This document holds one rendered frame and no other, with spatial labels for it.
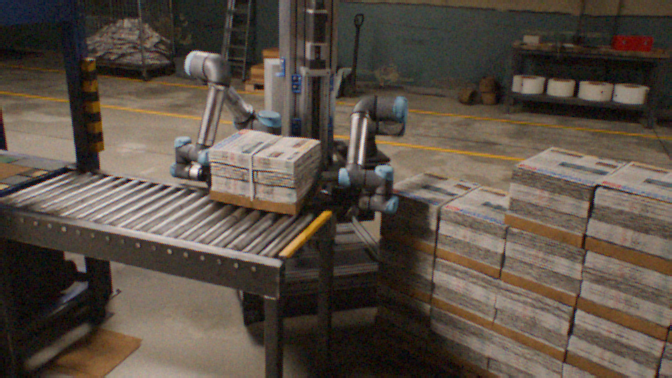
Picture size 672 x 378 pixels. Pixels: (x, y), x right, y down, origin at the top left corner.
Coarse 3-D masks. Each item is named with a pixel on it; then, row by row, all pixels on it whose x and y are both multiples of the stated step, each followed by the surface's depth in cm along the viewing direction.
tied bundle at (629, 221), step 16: (608, 192) 196; (624, 192) 195; (608, 208) 198; (624, 208) 194; (640, 208) 191; (656, 208) 187; (592, 224) 202; (608, 224) 198; (624, 224) 196; (640, 224) 192; (656, 224) 189; (608, 240) 200; (624, 240) 196; (640, 240) 193; (656, 240) 190; (656, 256) 191
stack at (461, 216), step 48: (432, 192) 256; (480, 192) 258; (384, 240) 264; (432, 240) 247; (480, 240) 233; (528, 240) 219; (384, 288) 272; (432, 288) 255; (480, 288) 237; (576, 288) 211; (624, 288) 201; (384, 336) 278; (432, 336) 259; (480, 336) 243; (576, 336) 216; (624, 336) 204
